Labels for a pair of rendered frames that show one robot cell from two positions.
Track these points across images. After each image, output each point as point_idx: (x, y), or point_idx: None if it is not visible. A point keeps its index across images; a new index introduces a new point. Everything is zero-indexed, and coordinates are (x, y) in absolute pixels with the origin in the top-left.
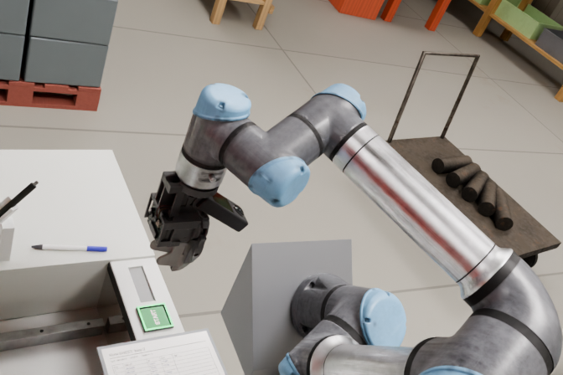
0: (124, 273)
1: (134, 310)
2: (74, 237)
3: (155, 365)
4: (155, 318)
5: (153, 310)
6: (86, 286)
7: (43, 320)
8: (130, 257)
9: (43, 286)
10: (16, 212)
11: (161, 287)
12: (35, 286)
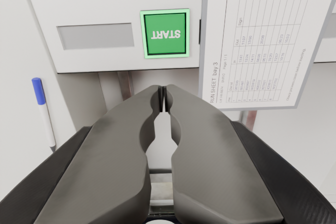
0: (77, 58)
1: (149, 59)
2: (22, 110)
3: (244, 55)
4: (168, 35)
5: (152, 33)
6: (81, 73)
7: (108, 90)
8: (42, 44)
9: (91, 118)
10: (0, 157)
11: (102, 4)
12: (92, 124)
